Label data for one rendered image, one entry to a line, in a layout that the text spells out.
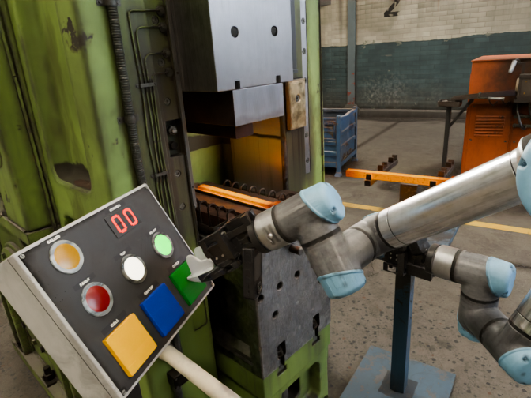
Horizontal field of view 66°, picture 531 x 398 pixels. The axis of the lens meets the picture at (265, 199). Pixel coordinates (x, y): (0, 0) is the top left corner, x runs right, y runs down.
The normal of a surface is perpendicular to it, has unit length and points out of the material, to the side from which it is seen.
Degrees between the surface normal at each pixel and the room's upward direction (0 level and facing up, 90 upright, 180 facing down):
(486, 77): 90
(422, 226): 107
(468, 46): 91
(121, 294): 60
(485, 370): 0
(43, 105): 90
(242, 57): 90
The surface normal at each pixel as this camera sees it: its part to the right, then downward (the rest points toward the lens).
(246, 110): 0.72, 0.19
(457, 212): -0.48, 0.58
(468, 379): -0.07, -0.94
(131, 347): 0.79, -0.43
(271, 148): -0.68, 0.29
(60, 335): -0.31, 0.34
